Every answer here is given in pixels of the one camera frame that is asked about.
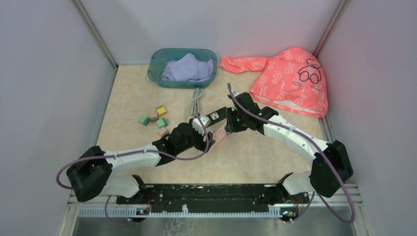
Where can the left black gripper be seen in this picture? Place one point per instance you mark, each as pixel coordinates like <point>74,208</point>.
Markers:
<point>202,143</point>

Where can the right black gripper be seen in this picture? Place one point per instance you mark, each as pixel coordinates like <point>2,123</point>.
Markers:
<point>231,127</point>

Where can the pink power strip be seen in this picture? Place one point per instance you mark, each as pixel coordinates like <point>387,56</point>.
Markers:
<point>218,135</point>

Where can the green charger plug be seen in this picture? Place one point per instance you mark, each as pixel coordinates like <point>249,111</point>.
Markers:
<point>144,120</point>
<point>162,122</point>

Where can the pink charger plug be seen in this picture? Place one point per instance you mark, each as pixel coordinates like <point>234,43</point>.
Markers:
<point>153,116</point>
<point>163,131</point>

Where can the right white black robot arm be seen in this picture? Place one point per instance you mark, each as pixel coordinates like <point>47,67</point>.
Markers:
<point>329,162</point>

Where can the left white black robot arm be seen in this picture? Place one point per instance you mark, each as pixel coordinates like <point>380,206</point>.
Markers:
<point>98,172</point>

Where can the yellow charger plug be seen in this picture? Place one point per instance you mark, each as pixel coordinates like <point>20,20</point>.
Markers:
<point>161,111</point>

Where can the black power strip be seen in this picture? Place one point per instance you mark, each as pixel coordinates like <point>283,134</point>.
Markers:
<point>217,116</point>

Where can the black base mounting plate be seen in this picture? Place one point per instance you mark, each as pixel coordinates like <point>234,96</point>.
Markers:
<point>206,198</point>

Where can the coral patterned jacket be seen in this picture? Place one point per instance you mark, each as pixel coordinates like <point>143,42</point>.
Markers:
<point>293,80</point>

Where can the lavender cloth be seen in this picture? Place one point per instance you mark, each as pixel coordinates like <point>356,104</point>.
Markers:
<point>188,68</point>

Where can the teal plastic basin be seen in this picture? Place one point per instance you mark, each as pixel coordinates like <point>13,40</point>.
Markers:
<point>162,56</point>

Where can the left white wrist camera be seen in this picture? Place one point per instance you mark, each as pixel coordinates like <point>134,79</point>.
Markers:
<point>200,123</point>

